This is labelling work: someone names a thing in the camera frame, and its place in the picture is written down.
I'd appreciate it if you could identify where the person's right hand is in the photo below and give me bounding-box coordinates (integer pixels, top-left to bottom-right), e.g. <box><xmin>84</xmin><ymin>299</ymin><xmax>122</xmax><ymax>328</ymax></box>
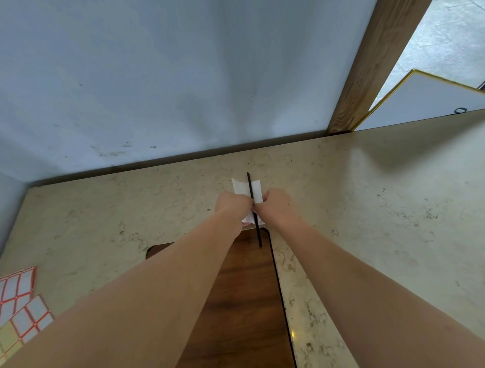
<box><xmin>253</xmin><ymin>188</ymin><xmax>300</xmax><ymax>232</ymax></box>

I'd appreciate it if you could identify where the person's left hand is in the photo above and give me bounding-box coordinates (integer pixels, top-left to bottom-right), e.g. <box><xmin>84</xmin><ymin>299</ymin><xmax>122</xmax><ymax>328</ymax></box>
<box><xmin>215</xmin><ymin>191</ymin><xmax>255</xmax><ymax>228</ymax></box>

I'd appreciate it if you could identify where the white paper napkin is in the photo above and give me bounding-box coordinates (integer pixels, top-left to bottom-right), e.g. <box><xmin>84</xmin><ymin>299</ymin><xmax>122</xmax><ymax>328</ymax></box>
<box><xmin>231</xmin><ymin>178</ymin><xmax>263</xmax><ymax>224</ymax></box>

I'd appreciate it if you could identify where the black straw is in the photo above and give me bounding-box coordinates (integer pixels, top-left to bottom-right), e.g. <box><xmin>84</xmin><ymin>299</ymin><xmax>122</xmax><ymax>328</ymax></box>
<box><xmin>247</xmin><ymin>172</ymin><xmax>263</xmax><ymax>248</ymax></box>

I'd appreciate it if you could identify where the partly yellow label sheet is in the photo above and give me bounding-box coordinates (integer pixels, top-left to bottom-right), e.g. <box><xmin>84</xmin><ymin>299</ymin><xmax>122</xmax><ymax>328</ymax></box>
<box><xmin>0</xmin><ymin>294</ymin><xmax>55</xmax><ymax>361</ymax></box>

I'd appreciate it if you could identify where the person's left forearm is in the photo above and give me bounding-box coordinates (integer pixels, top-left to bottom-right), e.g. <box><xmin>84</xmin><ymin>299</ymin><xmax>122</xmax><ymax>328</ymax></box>
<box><xmin>0</xmin><ymin>216</ymin><xmax>243</xmax><ymax>368</ymax></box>

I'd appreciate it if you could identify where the person's right forearm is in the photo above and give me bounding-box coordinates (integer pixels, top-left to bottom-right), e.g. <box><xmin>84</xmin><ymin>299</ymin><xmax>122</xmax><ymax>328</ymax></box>
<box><xmin>272</xmin><ymin>219</ymin><xmax>485</xmax><ymax>368</ymax></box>

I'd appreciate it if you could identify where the brown wooden board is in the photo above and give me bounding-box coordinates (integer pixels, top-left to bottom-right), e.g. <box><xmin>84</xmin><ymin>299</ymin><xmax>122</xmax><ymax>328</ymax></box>
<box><xmin>145</xmin><ymin>227</ymin><xmax>297</xmax><ymax>368</ymax></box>

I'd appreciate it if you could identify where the white board with yellow edge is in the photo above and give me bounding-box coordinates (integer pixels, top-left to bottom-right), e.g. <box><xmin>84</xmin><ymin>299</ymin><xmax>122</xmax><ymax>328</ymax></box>
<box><xmin>352</xmin><ymin>69</ymin><xmax>485</xmax><ymax>132</ymax></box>

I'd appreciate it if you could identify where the orange-bordered white label sheet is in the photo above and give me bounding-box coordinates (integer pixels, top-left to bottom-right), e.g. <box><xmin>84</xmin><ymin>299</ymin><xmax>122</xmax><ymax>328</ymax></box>
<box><xmin>0</xmin><ymin>266</ymin><xmax>37</xmax><ymax>327</ymax></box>

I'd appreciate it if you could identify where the brown wooden door frame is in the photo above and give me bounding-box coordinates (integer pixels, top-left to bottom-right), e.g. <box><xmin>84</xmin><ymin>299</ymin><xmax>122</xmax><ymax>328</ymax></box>
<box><xmin>327</xmin><ymin>0</ymin><xmax>432</xmax><ymax>134</ymax></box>

